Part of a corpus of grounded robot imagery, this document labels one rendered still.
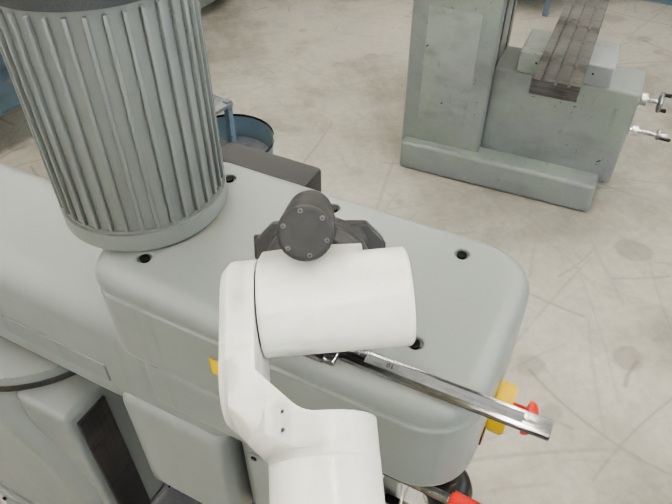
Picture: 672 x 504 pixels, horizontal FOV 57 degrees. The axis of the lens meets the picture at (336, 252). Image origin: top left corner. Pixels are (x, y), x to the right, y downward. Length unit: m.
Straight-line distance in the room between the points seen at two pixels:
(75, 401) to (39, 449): 0.16
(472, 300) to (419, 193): 3.28
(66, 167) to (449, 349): 0.43
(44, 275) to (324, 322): 0.64
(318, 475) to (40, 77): 0.46
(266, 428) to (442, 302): 0.35
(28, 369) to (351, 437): 0.83
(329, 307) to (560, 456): 2.53
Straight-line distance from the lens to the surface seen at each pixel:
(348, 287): 0.38
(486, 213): 3.86
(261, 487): 1.01
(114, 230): 0.74
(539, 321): 3.30
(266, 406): 0.36
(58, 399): 1.12
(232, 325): 0.38
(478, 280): 0.70
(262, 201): 0.79
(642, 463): 2.98
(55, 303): 0.95
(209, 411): 0.84
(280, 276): 0.39
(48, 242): 1.02
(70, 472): 1.26
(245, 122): 3.50
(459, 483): 0.99
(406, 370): 0.60
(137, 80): 0.64
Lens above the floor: 2.38
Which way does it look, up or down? 43 degrees down
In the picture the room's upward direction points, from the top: straight up
